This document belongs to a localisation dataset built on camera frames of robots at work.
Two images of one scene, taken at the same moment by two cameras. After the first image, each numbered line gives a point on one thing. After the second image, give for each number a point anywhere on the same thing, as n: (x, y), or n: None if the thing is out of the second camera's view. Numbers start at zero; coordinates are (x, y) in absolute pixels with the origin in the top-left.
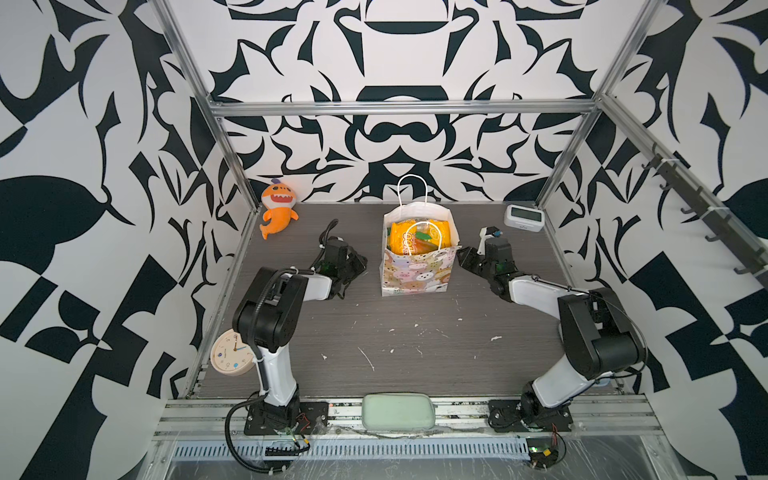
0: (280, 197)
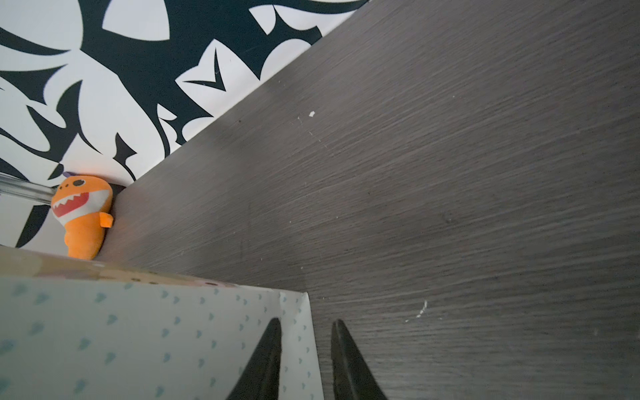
0: (81, 204)
